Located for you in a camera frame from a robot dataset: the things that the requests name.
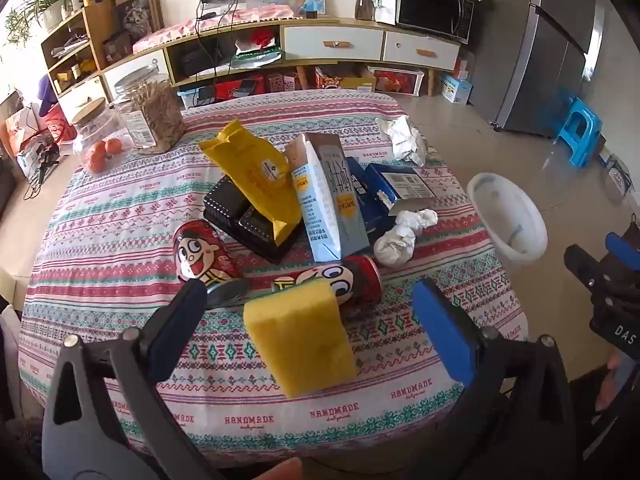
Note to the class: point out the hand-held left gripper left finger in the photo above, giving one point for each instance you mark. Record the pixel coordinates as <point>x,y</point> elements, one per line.
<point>175,332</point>

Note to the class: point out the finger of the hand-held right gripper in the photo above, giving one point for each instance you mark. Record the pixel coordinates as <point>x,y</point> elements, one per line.
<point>582,262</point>
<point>621,247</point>

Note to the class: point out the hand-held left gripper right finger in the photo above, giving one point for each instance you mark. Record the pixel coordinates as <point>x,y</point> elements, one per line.
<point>445,332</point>

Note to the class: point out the red cartoon face can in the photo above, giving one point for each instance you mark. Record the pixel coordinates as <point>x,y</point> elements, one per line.
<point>200,260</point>
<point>360,275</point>

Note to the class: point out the white plastic bin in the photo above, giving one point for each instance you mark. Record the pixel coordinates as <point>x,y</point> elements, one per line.
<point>510,220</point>

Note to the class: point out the yellow sponge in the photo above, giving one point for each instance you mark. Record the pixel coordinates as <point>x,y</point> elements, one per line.
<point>295,345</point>

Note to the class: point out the dark blue cardboard box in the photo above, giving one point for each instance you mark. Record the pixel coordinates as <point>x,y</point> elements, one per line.
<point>395,185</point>

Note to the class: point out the person's right hand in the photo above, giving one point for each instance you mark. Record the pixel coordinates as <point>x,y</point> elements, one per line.
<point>612,380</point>

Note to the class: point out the person's left hand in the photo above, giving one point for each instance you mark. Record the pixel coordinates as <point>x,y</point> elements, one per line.
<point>272,471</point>

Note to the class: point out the crumpled white tissue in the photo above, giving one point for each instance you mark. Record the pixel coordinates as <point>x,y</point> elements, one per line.
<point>395,247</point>

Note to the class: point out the patterned tablecloth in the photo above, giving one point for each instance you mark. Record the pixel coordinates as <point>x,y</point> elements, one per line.
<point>125,240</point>

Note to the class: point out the blue plastic stool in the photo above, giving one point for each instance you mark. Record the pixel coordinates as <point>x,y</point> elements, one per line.
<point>580,130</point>

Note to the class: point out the black plastic tray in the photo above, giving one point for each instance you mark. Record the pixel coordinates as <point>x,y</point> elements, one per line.
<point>235,215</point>

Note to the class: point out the light blue milk carton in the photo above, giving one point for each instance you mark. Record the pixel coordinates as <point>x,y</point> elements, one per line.
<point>325,210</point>

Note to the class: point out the yellow snack pouch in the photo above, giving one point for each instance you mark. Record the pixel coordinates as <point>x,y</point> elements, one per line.
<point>250,170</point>

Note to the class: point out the small orange in jar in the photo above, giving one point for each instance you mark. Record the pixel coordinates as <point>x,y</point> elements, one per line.
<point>94,160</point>
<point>114,146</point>

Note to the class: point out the crumpled white paper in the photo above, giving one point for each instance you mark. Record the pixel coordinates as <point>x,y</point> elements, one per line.
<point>405,137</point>

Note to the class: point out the blue and white box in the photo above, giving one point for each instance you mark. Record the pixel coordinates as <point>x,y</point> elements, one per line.
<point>456,87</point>

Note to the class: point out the grey refrigerator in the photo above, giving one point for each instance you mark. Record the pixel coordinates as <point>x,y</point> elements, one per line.
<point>540,45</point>

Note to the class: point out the clear plastic seed jar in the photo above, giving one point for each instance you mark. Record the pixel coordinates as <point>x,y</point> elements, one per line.
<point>152,115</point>

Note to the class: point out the glass jar with wooden lid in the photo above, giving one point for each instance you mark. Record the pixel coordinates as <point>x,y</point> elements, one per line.
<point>92,125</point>

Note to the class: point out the red shopping bag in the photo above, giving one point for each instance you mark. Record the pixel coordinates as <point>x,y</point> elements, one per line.
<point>55,125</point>

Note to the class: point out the red and black box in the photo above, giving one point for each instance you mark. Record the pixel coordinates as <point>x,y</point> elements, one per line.
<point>240,88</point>

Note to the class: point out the red box in clear bin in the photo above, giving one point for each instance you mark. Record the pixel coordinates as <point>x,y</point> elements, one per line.
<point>397,81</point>

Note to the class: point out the narrow white drawer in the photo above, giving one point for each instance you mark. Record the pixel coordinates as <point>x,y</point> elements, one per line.
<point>420,50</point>

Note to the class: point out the colourful cardboard box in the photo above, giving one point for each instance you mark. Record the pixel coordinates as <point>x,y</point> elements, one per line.
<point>345,80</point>

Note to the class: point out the pink storage basket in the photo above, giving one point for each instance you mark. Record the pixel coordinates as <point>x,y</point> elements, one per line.
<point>282,82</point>

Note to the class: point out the black microwave oven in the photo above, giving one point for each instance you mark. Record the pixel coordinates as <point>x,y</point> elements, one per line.
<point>432,10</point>

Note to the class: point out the long wooden cabinet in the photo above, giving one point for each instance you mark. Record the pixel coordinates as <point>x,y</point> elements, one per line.
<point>310,67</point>

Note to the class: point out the wide white drawer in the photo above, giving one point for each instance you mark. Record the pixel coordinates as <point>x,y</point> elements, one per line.
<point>332,42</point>

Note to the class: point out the pink cloth cover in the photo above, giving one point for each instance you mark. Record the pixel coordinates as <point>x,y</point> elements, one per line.
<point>210,22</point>

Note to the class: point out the framed picture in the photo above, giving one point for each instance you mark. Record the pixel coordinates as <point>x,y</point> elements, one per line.
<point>137,17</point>

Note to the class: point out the wooden shelf unit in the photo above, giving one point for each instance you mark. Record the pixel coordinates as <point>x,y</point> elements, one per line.
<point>95,25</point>

